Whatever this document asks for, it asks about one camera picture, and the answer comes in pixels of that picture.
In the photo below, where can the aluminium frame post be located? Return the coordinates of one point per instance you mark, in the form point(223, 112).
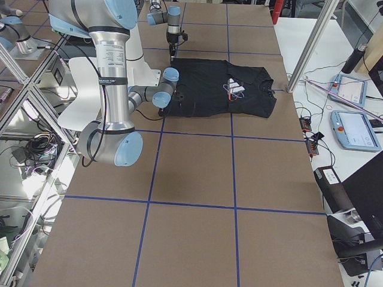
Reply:
point(316, 33)

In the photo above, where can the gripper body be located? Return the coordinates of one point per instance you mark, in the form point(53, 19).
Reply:
point(172, 39)
point(161, 112)

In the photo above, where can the lower blue teach pendant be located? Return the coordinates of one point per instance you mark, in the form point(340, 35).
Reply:
point(354, 131)

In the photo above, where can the black graphic t-shirt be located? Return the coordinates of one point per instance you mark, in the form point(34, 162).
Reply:
point(214, 87)

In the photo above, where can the black water bottle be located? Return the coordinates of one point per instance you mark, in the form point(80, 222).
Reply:
point(354, 58)

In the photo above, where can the red cylinder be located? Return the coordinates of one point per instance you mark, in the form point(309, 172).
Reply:
point(277, 10)

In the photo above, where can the white plastic chair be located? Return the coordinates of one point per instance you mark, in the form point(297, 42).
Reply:
point(85, 108)

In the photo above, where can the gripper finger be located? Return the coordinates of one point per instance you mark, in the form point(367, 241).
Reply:
point(172, 52)

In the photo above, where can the black monitor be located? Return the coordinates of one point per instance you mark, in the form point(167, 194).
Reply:
point(364, 189)

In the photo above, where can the blue teach pendant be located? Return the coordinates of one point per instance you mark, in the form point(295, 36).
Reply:
point(350, 88)
point(354, 131)

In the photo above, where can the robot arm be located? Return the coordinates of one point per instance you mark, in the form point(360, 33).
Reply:
point(161, 14)
point(125, 80)

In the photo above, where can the black box with label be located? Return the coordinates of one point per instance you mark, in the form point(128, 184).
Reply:
point(332, 189)

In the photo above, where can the upper blue teach pendant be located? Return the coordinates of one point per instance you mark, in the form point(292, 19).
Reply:
point(350, 88)

